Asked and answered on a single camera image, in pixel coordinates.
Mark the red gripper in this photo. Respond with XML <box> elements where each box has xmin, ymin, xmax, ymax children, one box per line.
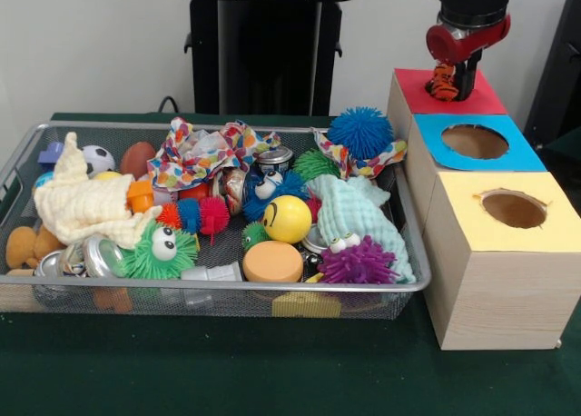
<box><xmin>425</xmin><ymin>14</ymin><xmax>512</xmax><ymax>103</ymax></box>

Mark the orange tiger plush toy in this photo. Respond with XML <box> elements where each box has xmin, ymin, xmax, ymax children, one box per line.
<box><xmin>426</xmin><ymin>61</ymin><xmax>459</xmax><ymax>103</ymax></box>

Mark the confetti print cloth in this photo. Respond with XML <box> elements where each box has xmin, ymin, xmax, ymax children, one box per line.
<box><xmin>311</xmin><ymin>127</ymin><xmax>409</xmax><ymax>180</ymax></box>
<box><xmin>147</xmin><ymin>116</ymin><xmax>282</xmax><ymax>193</ymax></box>

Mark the light blue waffle cloth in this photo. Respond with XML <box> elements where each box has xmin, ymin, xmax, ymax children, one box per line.
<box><xmin>308</xmin><ymin>173</ymin><xmax>418</xmax><ymax>284</ymax></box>

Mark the cream waffle cloth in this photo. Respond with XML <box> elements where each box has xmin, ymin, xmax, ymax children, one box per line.
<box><xmin>34</xmin><ymin>132</ymin><xmax>162</xmax><ymax>250</ymax></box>

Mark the wooden three-hole box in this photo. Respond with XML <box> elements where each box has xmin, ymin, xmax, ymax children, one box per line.
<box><xmin>386</xmin><ymin>68</ymin><xmax>569</xmax><ymax>352</ymax></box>

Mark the shallow mesh bin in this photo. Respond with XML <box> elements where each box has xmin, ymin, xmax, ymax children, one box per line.
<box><xmin>0</xmin><ymin>120</ymin><xmax>432</xmax><ymax>321</ymax></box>

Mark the black upright panel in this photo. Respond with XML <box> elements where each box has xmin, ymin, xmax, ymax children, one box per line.
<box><xmin>524</xmin><ymin>0</ymin><xmax>581</xmax><ymax>138</ymax></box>

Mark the green cloth side table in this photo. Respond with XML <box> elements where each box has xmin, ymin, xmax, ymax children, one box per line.
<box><xmin>539</xmin><ymin>127</ymin><xmax>581</xmax><ymax>183</ymax></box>

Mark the purple spiky ball with eyes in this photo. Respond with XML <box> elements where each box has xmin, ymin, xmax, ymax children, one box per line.
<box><xmin>317</xmin><ymin>233</ymin><xmax>401</xmax><ymax>285</ymax></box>

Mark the yellow smiley ball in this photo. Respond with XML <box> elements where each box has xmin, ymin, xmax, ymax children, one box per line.
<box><xmin>262</xmin><ymin>194</ymin><xmax>314</xmax><ymax>244</ymax></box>

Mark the orange foam disc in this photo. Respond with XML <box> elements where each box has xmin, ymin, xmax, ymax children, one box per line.
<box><xmin>241</xmin><ymin>241</ymin><xmax>304</xmax><ymax>283</ymax></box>

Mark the red blue spiky ball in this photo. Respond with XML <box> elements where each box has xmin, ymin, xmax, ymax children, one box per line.
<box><xmin>158</xmin><ymin>195</ymin><xmax>231</xmax><ymax>247</ymax></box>

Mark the dark green tablecloth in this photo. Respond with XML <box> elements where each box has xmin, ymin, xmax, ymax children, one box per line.
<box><xmin>0</xmin><ymin>111</ymin><xmax>581</xmax><ymax>416</ymax></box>

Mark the green spiky ball with eyes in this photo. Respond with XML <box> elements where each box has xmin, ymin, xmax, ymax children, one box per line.
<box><xmin>121</xmin><ymin>220</ymin><xmax>200</xmax><ymax>281</ymax></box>

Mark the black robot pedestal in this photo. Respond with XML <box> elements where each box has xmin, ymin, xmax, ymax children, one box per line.
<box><xmin>174</xmin><ymin>0</ymin><xmax>367</xmax><ymax>116</ymax></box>

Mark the black cable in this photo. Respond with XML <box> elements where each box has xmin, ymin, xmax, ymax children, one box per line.
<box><xmin>156</xmin><ymin>95</ymin><xmax>182</xmax><ymax>114</ymax></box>

